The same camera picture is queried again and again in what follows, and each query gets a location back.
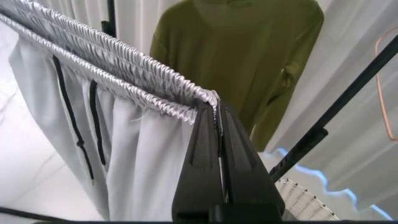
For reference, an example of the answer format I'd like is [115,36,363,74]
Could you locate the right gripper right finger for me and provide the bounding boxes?
[216,100,286,222]

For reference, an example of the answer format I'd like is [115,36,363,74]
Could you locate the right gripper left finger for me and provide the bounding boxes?
[171,102,224,222]

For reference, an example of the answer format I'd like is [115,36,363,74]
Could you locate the pale grey shorts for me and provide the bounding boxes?
[0,0,220,222]

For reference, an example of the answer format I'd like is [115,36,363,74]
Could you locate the green printed t-shirt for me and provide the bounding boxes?
[149,0,325,152]

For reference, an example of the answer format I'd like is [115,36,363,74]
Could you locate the pink clothes hanger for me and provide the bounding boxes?
[374,26,398,142]

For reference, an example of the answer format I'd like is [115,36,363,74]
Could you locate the white laundry basket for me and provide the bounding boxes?
[275,177,340,222]

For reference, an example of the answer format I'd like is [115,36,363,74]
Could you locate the black clothes rack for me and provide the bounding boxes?
[101,0,398,184]

